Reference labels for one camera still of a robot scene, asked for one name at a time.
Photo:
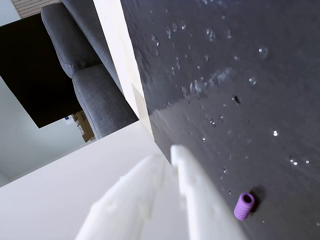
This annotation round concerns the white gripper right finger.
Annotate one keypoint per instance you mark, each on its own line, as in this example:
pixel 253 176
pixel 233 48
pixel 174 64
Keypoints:
pixel 200 200

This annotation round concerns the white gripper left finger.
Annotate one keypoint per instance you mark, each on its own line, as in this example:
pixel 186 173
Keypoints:
pixel 140 200

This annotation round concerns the purple ribbed pen grip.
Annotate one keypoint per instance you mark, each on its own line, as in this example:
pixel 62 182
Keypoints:
pixel 243 208

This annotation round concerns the brown cardboard box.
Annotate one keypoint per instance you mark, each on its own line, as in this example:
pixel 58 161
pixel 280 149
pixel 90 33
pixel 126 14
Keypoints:
pixel 86 127

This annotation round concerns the grey fabric sofa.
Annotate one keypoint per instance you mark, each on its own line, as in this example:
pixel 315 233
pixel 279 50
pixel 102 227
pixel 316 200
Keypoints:
pixel 100 100

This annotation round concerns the black table mat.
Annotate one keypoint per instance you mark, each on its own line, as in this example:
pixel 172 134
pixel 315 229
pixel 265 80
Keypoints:
pixel 237 87

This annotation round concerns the black flat panel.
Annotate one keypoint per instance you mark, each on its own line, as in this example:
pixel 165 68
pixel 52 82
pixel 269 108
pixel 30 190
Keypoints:
pixel 32 75

